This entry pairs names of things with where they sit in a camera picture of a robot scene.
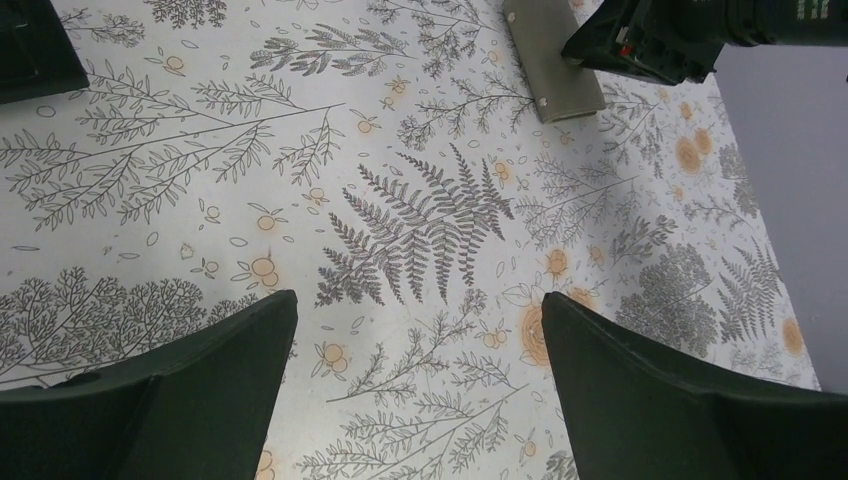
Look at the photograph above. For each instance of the black plastic card tray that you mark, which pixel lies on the black plastic card tray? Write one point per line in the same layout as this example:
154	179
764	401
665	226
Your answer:
37	56

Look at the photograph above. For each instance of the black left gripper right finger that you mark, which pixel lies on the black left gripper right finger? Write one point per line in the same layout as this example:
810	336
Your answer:
637	409

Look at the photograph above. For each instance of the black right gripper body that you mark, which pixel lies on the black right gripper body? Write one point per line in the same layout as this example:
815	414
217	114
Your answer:
672	42

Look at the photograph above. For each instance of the floral patterned table mat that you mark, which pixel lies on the floral patterned table mat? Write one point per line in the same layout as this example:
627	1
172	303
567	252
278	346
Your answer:
385	161

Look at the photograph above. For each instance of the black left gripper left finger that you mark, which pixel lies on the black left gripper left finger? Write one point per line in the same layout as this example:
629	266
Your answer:
196	408

